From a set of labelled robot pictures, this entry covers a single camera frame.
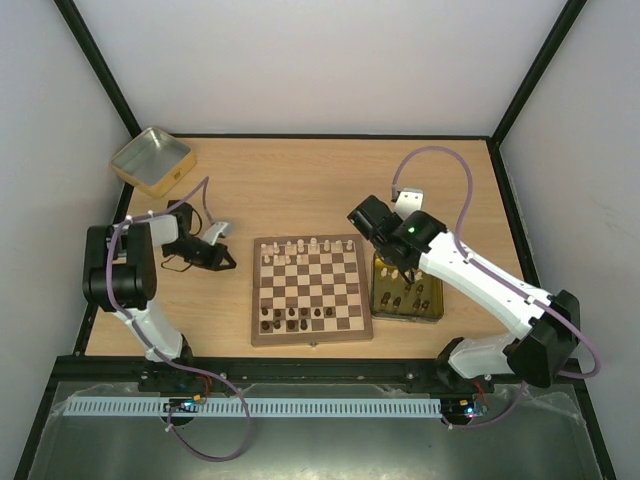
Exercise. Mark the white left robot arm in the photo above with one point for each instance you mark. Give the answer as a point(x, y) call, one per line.
point(120, 276)

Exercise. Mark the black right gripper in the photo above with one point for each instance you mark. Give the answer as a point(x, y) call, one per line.
point(403, 262)

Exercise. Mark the gold tin box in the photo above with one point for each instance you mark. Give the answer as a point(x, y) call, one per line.
point(154, 162)

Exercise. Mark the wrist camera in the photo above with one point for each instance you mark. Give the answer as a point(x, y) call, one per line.
point(217, 231)
point(406, 201)

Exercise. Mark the yellow tin tray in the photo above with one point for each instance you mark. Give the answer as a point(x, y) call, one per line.
point(392, 298)

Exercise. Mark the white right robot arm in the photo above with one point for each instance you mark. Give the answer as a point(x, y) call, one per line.
point(541, 328)

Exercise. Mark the black enclosure frame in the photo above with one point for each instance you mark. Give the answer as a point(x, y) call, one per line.
point(166, 378)

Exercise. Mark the white slotted cable duct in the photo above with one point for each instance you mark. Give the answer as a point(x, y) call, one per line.
point(256, 408)

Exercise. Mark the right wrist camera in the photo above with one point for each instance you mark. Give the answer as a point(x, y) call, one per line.
point(406, 201)

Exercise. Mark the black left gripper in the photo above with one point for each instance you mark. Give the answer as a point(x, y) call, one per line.
point(219, 252)

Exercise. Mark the wooden chess board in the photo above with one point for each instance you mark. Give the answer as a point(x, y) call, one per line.
point(323, 296)

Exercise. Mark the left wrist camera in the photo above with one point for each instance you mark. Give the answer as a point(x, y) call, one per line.
point(217, 231)

